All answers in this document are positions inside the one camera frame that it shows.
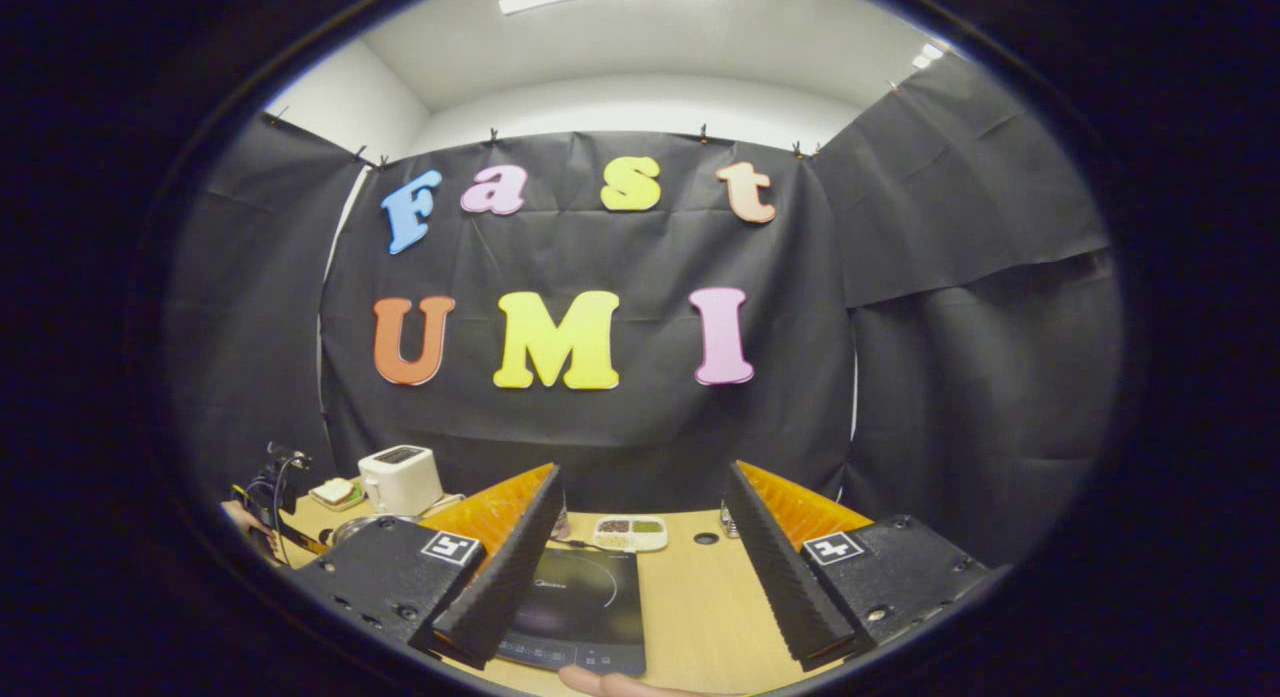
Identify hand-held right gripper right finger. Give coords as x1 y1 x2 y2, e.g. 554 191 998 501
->
722 461 991 672

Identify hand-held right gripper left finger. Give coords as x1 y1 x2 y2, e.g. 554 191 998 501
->
290 464 564 670

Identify stainless steel pot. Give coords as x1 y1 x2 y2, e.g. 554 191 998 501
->
330 514 423 548

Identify black induction cooktop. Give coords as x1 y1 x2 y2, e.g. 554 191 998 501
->
497 547 647 676

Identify small green plate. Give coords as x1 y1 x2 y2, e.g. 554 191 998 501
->
309 477 367 512

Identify white toaster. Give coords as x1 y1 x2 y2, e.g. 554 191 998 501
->
358 445 444 517

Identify white divided snack plate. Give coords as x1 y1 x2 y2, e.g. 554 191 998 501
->
593 517 669 553

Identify black backdrop cloth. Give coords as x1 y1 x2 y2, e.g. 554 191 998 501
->
160 52 1126 568

